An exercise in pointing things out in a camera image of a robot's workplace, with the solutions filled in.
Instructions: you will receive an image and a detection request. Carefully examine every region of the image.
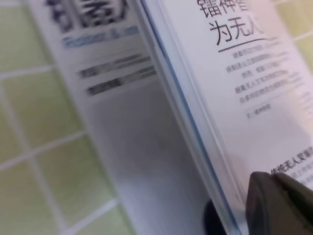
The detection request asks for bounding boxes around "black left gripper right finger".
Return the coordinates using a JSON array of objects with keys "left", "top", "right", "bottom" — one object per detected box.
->
[{"left": 246, "top": 172, "right": 313, "bottom": 235}]

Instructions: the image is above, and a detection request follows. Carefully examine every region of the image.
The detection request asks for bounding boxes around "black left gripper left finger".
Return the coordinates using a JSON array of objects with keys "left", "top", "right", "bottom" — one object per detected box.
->
[{"left": 203, "top": 200, "right": 226, "bottom": 235}]

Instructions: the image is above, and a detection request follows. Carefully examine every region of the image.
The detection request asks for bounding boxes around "white robotics magazine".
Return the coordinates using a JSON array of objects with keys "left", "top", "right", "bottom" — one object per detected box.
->
[{"left": 28, "top": 0, "right": 313, "bottom": 235}]

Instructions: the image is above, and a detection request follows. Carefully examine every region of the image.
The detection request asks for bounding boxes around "green checkered tablecloth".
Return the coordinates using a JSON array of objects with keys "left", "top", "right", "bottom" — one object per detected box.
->
[{"left": 0, "top": 0, "right": 134, "bottom": 235}]

